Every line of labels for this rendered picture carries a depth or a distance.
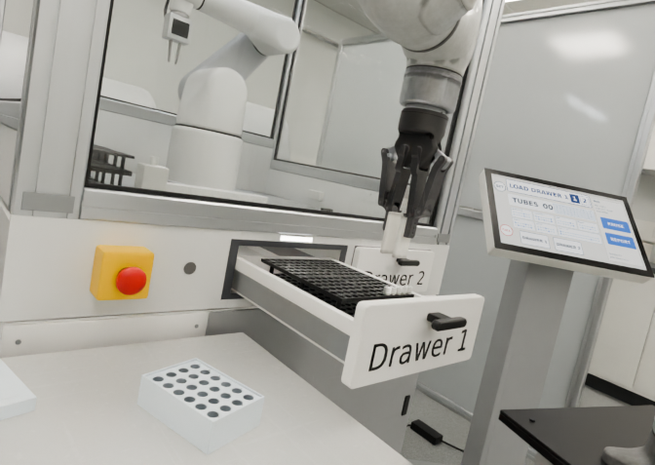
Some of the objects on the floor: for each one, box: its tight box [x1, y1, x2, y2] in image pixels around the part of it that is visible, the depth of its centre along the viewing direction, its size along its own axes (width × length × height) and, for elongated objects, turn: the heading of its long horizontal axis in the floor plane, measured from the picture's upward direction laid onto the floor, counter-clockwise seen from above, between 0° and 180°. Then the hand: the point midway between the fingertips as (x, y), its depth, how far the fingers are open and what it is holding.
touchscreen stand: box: [406, 259, 574, 465], centre depth 148 cm, size 50×45×102 cm
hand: (397, 235), depth 72 cm, fingers closed
